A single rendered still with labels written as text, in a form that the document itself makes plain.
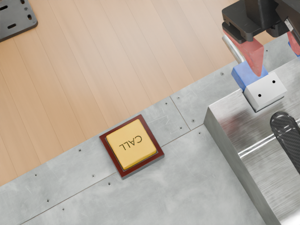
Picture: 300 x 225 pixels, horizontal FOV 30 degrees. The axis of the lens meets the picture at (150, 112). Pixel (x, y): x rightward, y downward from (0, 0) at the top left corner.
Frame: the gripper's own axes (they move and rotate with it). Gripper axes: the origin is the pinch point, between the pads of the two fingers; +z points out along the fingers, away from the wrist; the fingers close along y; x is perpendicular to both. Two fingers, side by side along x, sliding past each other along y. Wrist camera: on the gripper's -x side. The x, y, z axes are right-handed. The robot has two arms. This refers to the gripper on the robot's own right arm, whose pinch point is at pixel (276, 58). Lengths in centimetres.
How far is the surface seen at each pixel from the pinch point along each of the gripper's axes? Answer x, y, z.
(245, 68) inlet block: 8.3, -0.6, 7.2
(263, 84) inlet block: 4.3, -0.1, 8.0
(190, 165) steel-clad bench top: 7.2, -14.0, 19.8
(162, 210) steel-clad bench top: 3.7, -21.6, 21.8
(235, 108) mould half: 5.2, -5.0, 10.6
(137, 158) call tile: 9.2, -21.3, 14.4
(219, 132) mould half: 5.1, -8.4, 13.7
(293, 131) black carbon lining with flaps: -0.8, 0.8, 14.9
